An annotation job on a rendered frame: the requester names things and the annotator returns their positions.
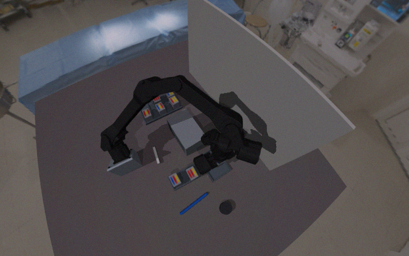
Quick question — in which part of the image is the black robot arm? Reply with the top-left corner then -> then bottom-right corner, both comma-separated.
101,75 -> 262,165

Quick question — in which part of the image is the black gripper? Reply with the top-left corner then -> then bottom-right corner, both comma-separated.
193,144 -> 235,175

